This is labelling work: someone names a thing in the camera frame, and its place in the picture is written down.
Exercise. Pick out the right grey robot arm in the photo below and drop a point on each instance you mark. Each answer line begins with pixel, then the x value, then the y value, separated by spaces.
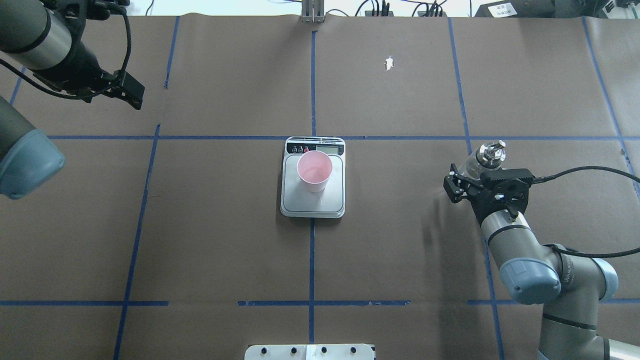
pixel 569 284

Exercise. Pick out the aluminium frame post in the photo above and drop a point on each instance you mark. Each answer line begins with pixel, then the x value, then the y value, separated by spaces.
pixel 313 11

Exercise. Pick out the pink plastic cup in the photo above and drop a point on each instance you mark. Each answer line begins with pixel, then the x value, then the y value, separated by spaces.
pixel 314 168

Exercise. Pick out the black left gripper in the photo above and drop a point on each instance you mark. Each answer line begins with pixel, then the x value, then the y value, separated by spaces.
pixel 86 66

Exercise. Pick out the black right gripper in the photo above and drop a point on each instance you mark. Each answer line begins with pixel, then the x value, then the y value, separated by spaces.
pixel 454 186

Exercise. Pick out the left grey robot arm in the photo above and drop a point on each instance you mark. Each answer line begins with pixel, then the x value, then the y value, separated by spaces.
pixel 43 39

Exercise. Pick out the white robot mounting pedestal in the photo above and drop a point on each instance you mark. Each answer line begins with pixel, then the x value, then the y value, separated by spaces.
pixel 324 351

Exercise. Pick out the white digital kitchen scale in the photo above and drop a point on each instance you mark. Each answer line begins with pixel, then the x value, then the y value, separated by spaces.
pixel 295 201

